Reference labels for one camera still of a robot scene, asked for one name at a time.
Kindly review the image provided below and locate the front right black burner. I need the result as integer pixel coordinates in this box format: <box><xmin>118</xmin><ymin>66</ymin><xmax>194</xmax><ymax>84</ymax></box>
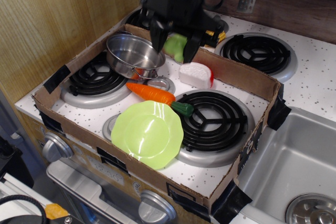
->
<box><xmin>176</xmin><ymin>89</ymin><xmax>255</xmax><ymax>168</ymax></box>

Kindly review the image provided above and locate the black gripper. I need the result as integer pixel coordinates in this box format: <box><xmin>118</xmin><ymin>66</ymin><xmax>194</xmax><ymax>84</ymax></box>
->
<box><xmin>141</xmin><ymin>0</ymin><xmax>224</xmax><ymax>63</ymax></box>

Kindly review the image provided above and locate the black cable bottom left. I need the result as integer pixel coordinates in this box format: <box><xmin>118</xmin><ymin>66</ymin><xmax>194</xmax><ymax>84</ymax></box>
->
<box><xmin>0</xmin><ymin>194</ymin><xmax>47</xmax><ymax>224</ymax></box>

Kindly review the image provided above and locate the metal sink drain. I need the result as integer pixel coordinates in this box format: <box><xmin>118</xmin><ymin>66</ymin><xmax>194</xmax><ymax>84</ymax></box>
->
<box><xmin>284</xmin><ymin>193</ymin><xmax>335</xmax><ymax>223</ymax></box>

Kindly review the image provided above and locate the back left black burner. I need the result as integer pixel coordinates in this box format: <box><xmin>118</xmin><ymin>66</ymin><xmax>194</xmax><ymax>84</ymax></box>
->
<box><xmin>122</xmin><ymin>9</ymin><xmax>150</xmax><ymax>30</ymax></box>

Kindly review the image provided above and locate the black burner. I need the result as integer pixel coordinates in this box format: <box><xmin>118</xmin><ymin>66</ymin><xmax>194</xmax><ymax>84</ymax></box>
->
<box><xmin>61</xmin><ymin>51</ymin><xmax>131</xmax><ymax>109</ymax></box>
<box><xmin>176</xmin><ymin>89</ymin><xmax>255</xmax><ymax>168</ymax></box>
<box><xmin>214</xmin><ymin>33</ymin><xmax>298</xmax><ymax>83</ymax></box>
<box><xmin>122</xmin><ymin>9</ymin><xmax>150</xmax><ymax>30</ymax></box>

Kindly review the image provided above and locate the brown cardboard fence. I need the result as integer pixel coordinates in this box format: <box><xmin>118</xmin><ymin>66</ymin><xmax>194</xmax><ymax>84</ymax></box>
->
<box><xmin>33</xmin><ymin>29</ymin><xmax>283</xmax><ymax>211</ymax></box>

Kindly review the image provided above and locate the back right black burner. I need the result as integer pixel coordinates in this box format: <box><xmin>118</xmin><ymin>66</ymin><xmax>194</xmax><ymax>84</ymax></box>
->
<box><xmin>214</xmin><ymin>33</ymin><xmax>298</xmax><ymax>83</ymax></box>

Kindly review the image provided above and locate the orange toy carrot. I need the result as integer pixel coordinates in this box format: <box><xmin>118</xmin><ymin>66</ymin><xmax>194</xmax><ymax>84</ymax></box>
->
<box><xmin>126</xmin><ymin>83</ymin><xmax>194</xmax><ymax>118</ymax></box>

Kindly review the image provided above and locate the right silver stove knob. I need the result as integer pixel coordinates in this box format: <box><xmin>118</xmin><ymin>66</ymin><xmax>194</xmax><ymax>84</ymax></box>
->
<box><xmin>138</xmin><ymin>190</ymin><xmax>177</xmax><ymax>224</ymax></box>

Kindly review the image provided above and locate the grey plastic sink basin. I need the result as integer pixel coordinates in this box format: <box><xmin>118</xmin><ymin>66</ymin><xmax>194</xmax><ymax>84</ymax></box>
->
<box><xmin>236</xmin><ymin>108</ymin><xmax>335</xmax><ymax>223</ymax></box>

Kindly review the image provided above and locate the silver oven door handle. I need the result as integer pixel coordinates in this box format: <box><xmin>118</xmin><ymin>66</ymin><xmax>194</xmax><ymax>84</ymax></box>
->
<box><xmin>47</xmin><ymin>161</ymin><xmax>135</xmax><ymax>223</ymax></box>

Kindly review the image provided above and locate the silver stove knob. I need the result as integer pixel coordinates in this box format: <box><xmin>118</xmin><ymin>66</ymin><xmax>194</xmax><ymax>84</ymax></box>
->
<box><xmin>42</xmin><ymin>132</ymin><xmax>74</xmax><ymax>163</ymax></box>
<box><xmin>138</xmin><ymin>190</ymin><xmax>177</xmax><ymax>224</ymax></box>

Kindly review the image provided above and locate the light green plastic plate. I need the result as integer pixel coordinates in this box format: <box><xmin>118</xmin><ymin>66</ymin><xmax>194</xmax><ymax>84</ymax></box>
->
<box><xmin>111</xmin><ymin>101</ymin><xmax>184</xmax><ymax>170</ymax></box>

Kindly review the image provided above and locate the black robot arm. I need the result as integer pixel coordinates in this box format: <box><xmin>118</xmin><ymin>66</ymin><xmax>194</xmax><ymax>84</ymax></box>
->
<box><xmin>139</xmin><ymin>0</ymin><xmax>224</xmax><ymax>63</ymax></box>

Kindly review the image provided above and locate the yellow toy corn cob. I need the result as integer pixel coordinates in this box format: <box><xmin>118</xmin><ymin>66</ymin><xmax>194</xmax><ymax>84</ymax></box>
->
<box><xmin>205</xmin><ymin>30</ymin><xmax>226</xmax><ymax>47</ymax></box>

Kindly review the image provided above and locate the light green toy broccoli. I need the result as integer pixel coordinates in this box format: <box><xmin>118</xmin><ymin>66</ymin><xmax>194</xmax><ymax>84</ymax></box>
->
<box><xmin>163</xmin><ymin>34</ymin><xmax>187</xmax><ymax>63</ymax></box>

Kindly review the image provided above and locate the white red toy cheese wedge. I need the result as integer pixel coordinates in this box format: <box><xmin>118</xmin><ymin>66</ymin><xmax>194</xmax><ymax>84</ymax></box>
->
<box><xmin>178</xmin><ymin>62</ymin><xmax>214</xmax><ymax>89</ymax></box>

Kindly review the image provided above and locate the front left black burner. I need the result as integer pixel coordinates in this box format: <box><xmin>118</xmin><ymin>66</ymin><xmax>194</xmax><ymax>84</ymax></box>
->
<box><xmin>61</xmin><ymin>51</ymin><xmax>131</xmax><ymax>109</ymax></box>

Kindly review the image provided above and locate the left silver stove knob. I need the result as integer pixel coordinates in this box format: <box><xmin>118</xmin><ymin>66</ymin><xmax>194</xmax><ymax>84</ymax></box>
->
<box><xmin>42</xmin><ymin>132</ymin><xmax>74</xmax><ymax>163</ymax></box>

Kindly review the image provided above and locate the orange yellow object bottom left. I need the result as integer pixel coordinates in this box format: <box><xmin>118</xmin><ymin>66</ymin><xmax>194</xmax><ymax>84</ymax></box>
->
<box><xmin>45</xmin><ymin>203</ymin><xmax>69</xmax><ymax>220</ymax></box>

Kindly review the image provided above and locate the small steel pan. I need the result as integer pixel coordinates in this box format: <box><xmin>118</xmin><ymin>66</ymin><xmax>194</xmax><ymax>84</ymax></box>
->
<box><xmin>107</xmin><ymin>33</ymin><xmax>165</xmax><ymax>80</ymax></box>

